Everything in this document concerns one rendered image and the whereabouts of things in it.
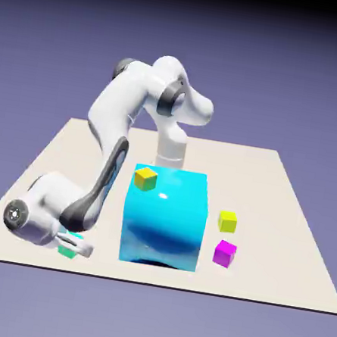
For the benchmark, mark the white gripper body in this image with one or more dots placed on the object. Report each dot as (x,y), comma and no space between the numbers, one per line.
(74,244)

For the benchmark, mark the small green cube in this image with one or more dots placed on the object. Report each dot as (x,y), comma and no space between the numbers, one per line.
(66,252)

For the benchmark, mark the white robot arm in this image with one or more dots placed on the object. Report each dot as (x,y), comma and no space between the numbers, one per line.
(113,110)

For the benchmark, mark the small orange cube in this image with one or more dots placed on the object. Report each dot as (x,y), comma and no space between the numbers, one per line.
(145,178)

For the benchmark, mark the small magenta cube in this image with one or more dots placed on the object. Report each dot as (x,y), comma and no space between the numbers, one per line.
(224,253)

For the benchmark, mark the small yellow cube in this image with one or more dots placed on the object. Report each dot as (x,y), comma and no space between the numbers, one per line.
(227,221)

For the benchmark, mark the large cyan box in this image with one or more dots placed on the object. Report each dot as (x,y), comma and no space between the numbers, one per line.
(164,217)

